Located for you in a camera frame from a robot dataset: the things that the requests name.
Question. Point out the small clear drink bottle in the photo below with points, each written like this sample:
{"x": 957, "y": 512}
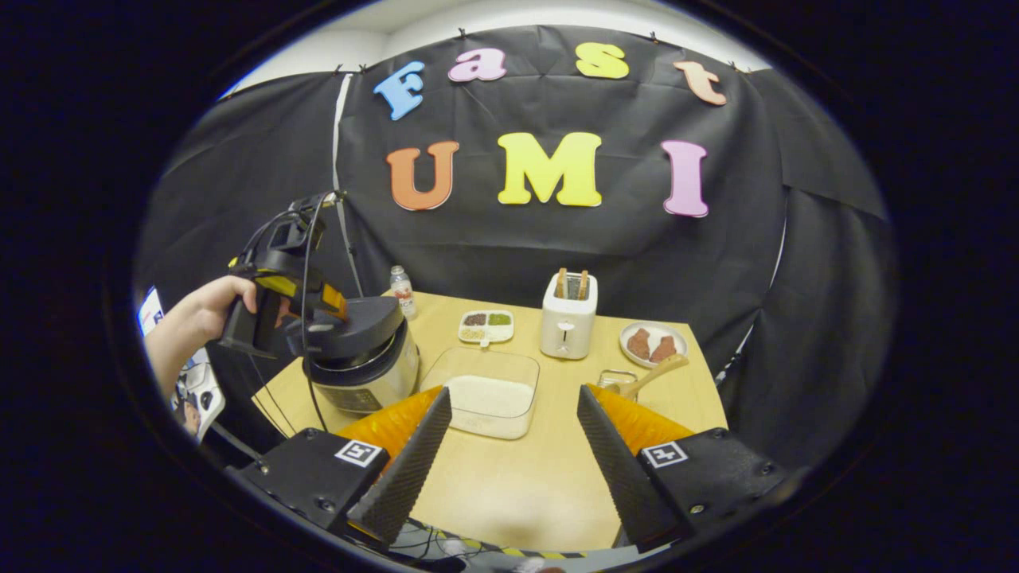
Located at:
{"x": 402, "y": 294}

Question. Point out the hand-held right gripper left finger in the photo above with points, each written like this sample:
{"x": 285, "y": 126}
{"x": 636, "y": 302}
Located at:
{"x": 406, "y": 477}

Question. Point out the white object with dark buttons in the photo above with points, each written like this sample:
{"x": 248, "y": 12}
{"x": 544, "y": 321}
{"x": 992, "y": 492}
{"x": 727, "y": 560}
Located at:
{"x": 199, "y": 394}

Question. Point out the white divided bean tray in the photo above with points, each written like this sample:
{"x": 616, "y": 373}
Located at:
{"x": 486, "y": 326}

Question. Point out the brown meat piece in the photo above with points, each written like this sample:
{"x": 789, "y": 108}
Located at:
{"x": 663, "y": 348}
{"x": 638, "y": 344}

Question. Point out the black backdrop cloth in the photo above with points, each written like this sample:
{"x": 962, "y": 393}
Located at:
{"x": 517, "y": 247}

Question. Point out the toast slice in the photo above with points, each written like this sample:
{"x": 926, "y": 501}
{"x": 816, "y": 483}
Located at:
{"x": 583, "y": 284}
{"x": 561, "y": 282}

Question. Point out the dark grey rice cooker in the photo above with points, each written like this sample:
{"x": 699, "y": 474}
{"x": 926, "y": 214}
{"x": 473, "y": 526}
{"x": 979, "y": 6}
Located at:
{"x": 366, "y": 358}

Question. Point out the white toaster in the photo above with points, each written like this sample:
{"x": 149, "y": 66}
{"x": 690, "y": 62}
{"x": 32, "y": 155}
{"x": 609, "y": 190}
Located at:
{"x": 567, "y": 330}

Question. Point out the white rice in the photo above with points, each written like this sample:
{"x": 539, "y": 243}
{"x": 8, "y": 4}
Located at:
{"x": 493, "y": 396}

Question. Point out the yellow black striped tape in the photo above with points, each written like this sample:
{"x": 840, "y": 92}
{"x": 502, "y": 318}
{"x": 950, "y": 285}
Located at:
{"x": 525, "y": 551}

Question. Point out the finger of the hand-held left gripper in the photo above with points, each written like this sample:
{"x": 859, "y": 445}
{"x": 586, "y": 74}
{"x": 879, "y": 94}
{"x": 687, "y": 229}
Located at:
{"x": 330, "y": 302}

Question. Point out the computer screen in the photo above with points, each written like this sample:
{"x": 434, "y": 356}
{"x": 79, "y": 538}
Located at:
{"x": 151, "y": 312}

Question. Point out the clear plastic container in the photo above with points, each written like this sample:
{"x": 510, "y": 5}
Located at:
{"x": 478, "y": 362}

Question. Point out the wooden spoon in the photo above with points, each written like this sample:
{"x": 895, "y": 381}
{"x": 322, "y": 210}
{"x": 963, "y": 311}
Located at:
{"x": 653, "y": 372}

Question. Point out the white round plate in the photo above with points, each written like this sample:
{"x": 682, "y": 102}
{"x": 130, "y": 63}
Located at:
{"x": 678, "y": 334}

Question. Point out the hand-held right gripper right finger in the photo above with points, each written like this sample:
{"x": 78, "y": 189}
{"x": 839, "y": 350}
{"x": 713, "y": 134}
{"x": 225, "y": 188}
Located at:
{"x": 621, "y": 477}

